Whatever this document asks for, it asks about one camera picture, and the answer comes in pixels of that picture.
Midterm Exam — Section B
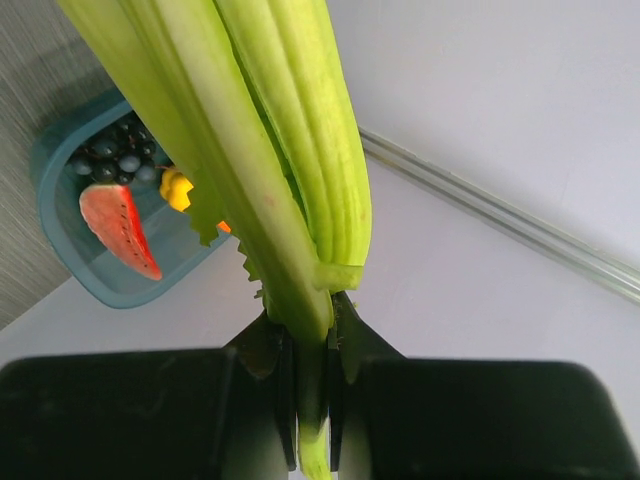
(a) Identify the teal food tray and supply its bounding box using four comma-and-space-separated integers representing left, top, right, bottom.
31, 89, 229, 309

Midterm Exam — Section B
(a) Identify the dark grape bunch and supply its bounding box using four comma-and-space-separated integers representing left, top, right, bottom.
66, 112, 159, 186

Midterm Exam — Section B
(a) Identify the green celery stalk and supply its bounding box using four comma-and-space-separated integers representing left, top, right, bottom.
61, 1, 372, 479

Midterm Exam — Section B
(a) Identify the watermelon slice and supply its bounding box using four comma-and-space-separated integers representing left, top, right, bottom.
79, 184, 163, 281

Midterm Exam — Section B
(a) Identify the orange tangerine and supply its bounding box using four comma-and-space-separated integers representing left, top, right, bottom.
217, 221, 231, 234

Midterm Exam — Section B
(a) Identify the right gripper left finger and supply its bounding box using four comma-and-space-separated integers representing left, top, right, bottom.
224, 311, 297, 471

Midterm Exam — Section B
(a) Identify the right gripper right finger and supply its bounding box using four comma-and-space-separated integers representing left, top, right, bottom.
328, 292, 404, 471

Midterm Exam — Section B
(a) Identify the yellow bell pepper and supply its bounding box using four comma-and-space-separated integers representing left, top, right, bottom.
159, 167, 193, 213

